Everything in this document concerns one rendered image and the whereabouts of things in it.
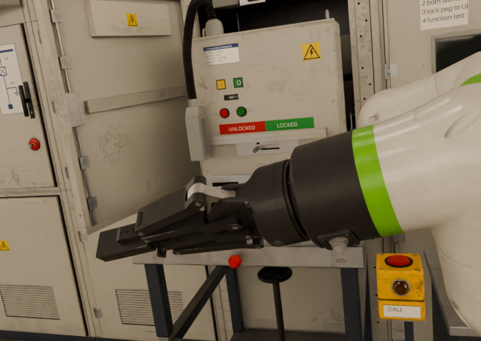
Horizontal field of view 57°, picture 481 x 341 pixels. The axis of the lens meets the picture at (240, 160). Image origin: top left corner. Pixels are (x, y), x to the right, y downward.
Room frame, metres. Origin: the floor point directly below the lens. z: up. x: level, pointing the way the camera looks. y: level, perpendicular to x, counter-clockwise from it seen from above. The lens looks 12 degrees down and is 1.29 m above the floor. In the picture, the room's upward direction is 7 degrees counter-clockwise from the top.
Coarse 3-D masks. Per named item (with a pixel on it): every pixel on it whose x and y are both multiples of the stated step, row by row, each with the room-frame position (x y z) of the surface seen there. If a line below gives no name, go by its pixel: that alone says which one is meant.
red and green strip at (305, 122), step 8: (272, 120) 1.45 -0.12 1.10; (280, 120) 1.44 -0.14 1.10; (288, 120) 1.44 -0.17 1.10; (296, 120) 1.43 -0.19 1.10; (304, 120) 1.42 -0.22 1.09; (312, 120) 1.41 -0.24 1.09; (224, 128) 1.50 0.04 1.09; (232, 128) 1.49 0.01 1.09; (240, 128) 1.49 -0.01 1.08; (248, 128) 1.48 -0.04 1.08; (256, 128) 1.47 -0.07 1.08; (264, 128) 1.46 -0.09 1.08; (272, 128) 1.45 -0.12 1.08; (280, 128) 1.45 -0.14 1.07; (288, 128) 1.44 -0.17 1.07; (296, 128) 1.43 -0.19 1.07
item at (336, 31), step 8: (288, 24) 1.43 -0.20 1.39; (296, 24) 1.42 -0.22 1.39; (336, 24) 1.48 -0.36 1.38; (240, 32) 1.48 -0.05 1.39; (248, 32) 1.47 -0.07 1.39; (336, 32) 1.46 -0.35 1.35; (192, 40) 1.53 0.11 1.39; (336, 40) 1.44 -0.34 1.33; (336, 48) 1.42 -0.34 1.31; (336, 56) 1.40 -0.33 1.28; (336, 64) 1.39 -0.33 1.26; (336, 72) 1.39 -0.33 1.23; (344, 104) 1.59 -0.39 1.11; (344, 112) 1.56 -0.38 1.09; (344, 120) 1.53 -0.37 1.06; (344, 128) 1.51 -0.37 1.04
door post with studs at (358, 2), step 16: (352, 0) 1.62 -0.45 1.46; (368, 0) 1.61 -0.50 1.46; (352, 16) 1.63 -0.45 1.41; (368, 16) 1.61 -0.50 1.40; (352, 32) 1.63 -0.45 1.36; (368, 32) 1.61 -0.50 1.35; (352, 48) 1.63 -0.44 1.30; (368, 48) 1.61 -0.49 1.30; (352, 64) 1.63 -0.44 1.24; (368, 64) 1.61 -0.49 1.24; (368, 80) 1.61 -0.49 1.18; (368, 96) 1.61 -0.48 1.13; (384, 320) 1.61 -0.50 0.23; (384, 336) 1.61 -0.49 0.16
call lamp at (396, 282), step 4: (396, 280) 0.73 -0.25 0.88; (400, 280) 0.73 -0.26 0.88; (404, 280) 0.72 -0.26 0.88; (392, 284) 0.73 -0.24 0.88; (396, 284) 0.72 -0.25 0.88; (400, 284) 0.72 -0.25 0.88; (404, 284) 0.72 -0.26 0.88; (408, 284) 0.72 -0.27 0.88; (392, 288) 0.73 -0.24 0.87; (396, 288) 0.72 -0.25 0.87; (400, 288) 0.72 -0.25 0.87; (404, 288) 0.71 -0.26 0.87; (408, 288) 0.72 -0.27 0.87; (396, 292) 0.72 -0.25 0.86; (400, 292) 0.72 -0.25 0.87; (404, 292) 0.71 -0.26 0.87; (408, 292) 0.72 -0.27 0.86
